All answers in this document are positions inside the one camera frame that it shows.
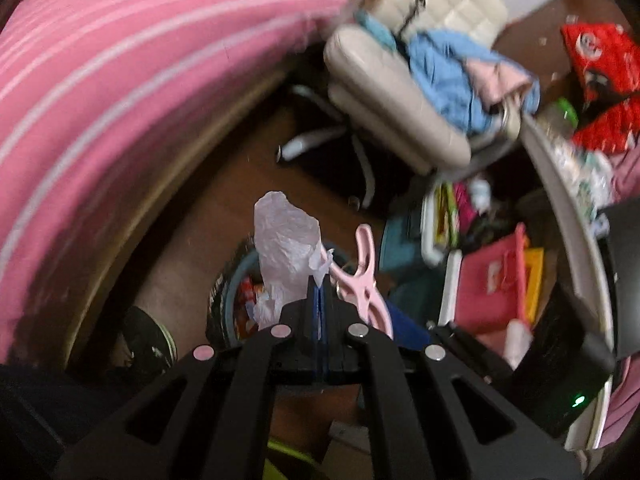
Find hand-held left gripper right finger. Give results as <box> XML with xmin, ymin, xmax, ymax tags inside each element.
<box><xmin>320</xmin><ymin>280</ymin><xmax>584</xmax><ymax>480</ymax></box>

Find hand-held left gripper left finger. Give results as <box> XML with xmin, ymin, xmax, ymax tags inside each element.
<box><xmin>52</xmin><ymin>280</ymin><xmax>321</xmax><ymax>480</ymax></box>

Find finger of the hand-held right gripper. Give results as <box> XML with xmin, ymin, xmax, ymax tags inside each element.
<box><xmin>426</xmin><ymin>321</ymin><xmax>512</xmax><ymax>387</ymax></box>

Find blue-rimmed trash bin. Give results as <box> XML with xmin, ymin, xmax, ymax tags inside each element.
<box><xmin>206</xmin><ymin>240</ymin><xmax>362</xmax><ymax>350</ymax></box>

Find pink clothes clip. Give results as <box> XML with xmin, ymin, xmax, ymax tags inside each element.
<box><xmin>327</xmin><ymin>224</ymin><xmax>396</xmax><ymax>339</ymax></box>

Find translucent white plastic bag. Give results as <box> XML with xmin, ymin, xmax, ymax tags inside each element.
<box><xmin>252</xmin><ymin>191</ymin><xmax>332</xmax><ymax>332</ymax></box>

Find pink storage box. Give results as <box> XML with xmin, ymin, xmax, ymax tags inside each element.
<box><xmin>456</xmin><ymin>224</ymin><xmax>532</xmax><ymax>335</ymax></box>

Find black shoe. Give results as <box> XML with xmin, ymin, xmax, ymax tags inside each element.
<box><xmin>121</xmin><ymin>305</ymin><xmax>179</xmax><ymax>377</ymax></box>

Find black device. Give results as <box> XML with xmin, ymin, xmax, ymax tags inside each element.
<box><xmin>597</xmin><ymin>199</ymin><xmax>640</xmax><ymax>362</ymax></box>

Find white storage box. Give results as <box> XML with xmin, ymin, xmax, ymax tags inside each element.
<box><xmin>419</xmin><ymin>180</ymin><xmax>467</xmax><ymax>267</ymax></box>

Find teal box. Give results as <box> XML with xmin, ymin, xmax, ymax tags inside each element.
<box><xmin>379</xmin><ymin>209</ymin><xmax>432</xmax><ymax>282</ymax></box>

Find white round table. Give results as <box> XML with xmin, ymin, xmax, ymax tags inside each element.
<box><xmin>520</xmin><ymin>110</ymin><xmax>640</xmax><ymax>453</ymax></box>

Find red printed snack bag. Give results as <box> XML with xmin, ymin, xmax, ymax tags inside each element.
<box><xmin>571</xmin><ymin>100</ymin><xmax>640</xmax><ymax>154</ymax></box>
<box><xmin>560</xmin><ymin>22</ymin><xmax>640</xmax><ymax>107</ymax></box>

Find blue clothes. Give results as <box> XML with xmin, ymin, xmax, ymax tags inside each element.
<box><xmin>359</xmin><ymin>10</ymin><xmax>542</xmax><ymax>137</ymax></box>

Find white padded chair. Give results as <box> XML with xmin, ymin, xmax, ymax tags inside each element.
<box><xmin>276</xmin><ymin>0</ymin><xmax>527</xmax><ymax>211</ymax></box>

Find bed with pink striped sheet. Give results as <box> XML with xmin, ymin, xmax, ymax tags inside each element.
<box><xmin>0</xmin><ymin>0</ymin><xmax>362</xmax><ymax>361</ymax></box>

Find black strap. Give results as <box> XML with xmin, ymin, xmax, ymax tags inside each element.
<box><xmin>397</xmin><ymin>0</ymin><xmax>427</xmax><ymax>38</ymax></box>

